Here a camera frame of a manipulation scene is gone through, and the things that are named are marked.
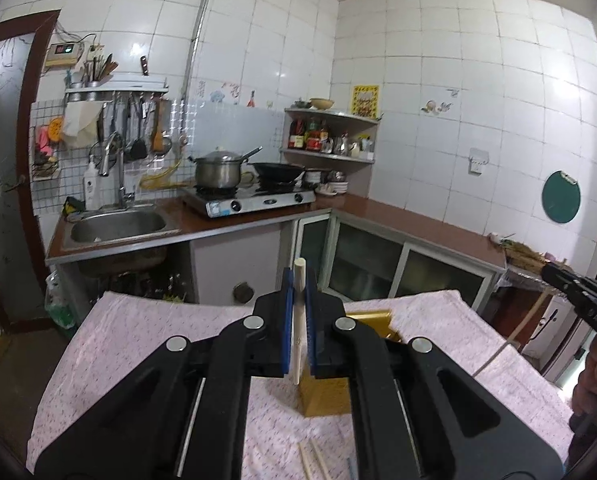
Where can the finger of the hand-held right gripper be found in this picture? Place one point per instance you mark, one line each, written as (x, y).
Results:
(583, 290)

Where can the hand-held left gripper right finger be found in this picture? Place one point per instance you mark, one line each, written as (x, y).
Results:
(312, 340)

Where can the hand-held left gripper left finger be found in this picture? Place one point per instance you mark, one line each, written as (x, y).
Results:
(288, 330)

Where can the gold perforated utensil holder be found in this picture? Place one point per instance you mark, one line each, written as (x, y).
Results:
(373, 322)

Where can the cup of cooking utensils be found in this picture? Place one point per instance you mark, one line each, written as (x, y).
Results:
(97, 72)

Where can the person's right hand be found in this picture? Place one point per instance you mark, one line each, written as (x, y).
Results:
(595, 375)

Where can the wooden side table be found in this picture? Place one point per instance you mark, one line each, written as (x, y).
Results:
(520, 290)

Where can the bundle of vegetables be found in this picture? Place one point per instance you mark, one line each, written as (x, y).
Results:
(523, 255)

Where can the green round cutting board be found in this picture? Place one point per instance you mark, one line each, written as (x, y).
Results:
(560, 197)

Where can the steel gas stove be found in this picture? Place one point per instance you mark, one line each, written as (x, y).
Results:
(248, 202)

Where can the brown kitchen counter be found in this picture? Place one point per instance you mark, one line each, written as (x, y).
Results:
(378, 212)

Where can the stack of white dishes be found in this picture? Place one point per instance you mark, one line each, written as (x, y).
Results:
(328, 185)

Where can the black wok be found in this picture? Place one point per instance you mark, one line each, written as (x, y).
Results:
(278, 171)

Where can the pink floral tablecloth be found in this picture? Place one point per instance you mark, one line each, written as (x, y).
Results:
(128, 360)

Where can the steel pot with lid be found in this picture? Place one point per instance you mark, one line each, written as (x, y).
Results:
(218, 170)

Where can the row of sauce bottles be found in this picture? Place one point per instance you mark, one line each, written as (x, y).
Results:
(308, 137)

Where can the steel kitchen sink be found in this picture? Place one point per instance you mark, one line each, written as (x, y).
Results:
(118, 225)

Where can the steel faucet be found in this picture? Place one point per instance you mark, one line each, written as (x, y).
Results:
(121, 180)

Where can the beige bowl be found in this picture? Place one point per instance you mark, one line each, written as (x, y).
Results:
(322, 104)

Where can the wooden spatula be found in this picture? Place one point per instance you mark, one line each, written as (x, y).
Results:
(157, 135)

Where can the black spatula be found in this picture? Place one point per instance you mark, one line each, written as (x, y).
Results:
(138, 147)

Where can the white soap bottle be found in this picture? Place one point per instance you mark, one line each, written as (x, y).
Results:
(91, 187)

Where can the white cloth bag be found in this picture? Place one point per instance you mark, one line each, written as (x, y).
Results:
(81, 125)

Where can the kitchen knife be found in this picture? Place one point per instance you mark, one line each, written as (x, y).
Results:
(144, 66)

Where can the brown door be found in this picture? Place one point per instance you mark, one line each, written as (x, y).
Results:
(3, 160)

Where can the white wall socket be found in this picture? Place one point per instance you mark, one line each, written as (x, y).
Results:
(478, 162)

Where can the grey corner wall shelf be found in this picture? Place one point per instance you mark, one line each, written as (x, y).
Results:
(328, 156)

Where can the yellow wall poster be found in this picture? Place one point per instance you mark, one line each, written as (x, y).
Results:
(365, 102)

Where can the grey wall pipe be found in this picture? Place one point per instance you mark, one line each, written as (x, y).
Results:
(196, 45)

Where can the wall controller box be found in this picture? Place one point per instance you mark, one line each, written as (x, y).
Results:
(64, 54)

